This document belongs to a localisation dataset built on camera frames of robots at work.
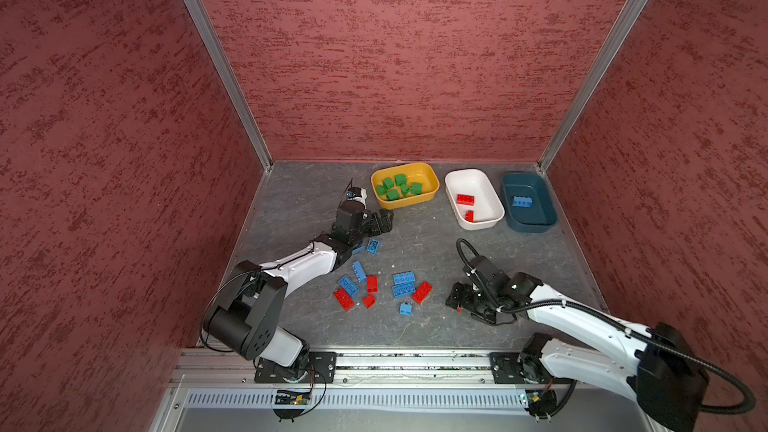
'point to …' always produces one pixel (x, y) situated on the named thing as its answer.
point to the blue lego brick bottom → (348, 285)
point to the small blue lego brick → (406, 309)
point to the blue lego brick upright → (372, 246)
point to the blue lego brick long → (359, 249)
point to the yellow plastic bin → (419, 172)
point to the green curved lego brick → (388, 183)
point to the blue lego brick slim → (359, 271)
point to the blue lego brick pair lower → (403, 290)
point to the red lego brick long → (345, 299)
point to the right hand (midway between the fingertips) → (456, 316)
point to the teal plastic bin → (540, 216)
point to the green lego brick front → (405, 190)
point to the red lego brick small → (369, 301)
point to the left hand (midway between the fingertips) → (382, 220)
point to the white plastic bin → (488, 208)
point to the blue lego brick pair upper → (405, 277)
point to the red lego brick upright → (372, 284)
